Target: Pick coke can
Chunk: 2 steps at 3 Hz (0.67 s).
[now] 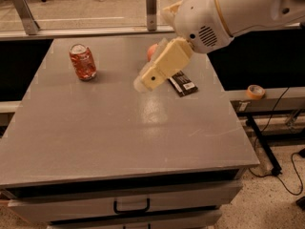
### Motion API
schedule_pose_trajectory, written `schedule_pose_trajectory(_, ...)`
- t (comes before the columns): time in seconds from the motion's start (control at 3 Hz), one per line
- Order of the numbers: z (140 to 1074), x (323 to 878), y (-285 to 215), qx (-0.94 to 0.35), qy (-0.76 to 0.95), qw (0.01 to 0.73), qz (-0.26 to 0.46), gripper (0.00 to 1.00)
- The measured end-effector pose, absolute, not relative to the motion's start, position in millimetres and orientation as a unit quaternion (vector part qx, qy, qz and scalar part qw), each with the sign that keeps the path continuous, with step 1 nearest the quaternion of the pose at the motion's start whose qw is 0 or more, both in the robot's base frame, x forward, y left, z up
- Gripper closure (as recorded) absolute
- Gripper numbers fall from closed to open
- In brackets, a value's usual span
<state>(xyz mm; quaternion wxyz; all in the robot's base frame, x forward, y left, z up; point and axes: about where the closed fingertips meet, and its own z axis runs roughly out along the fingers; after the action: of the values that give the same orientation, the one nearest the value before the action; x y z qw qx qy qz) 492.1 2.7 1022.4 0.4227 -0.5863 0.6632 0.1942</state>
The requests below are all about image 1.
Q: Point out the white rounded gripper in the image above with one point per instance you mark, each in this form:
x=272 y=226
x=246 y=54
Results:
x=199 y=20

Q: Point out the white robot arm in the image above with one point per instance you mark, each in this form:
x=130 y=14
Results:
x=243 y=16

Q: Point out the red coke can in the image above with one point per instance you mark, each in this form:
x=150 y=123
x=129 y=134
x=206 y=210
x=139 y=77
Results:
x=83 y=62

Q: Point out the orange round fruit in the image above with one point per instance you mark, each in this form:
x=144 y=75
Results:
x=151 y=51

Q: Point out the black snack packet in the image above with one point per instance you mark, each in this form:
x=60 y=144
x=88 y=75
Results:
x=182 y=84

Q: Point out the orange tape roll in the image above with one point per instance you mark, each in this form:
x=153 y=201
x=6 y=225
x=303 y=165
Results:
x=255 y=92

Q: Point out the upper grey drawer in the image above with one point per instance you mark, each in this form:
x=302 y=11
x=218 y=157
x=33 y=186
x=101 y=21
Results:
x=163 y=198

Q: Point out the grey drawer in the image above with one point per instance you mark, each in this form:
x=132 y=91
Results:
x=185 y=220
x=163 y=198

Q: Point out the black table leg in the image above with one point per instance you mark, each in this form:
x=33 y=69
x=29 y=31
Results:
x=276 y=170

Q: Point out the lower grey drawer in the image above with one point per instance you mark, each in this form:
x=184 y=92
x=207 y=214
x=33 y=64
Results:
x=185 y=220

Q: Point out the right metal railing post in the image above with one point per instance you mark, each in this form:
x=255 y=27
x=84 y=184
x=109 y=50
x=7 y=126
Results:
x=151 y=9

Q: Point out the metal railing post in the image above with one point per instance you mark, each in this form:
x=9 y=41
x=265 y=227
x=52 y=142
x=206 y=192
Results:
x=151 y=9
x=24 y=12

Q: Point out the black drawer handle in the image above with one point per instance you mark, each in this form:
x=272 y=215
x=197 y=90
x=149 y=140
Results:
x=121 y=207

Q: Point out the left metal railing post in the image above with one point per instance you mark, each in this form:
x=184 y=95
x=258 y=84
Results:
x=24 y=12

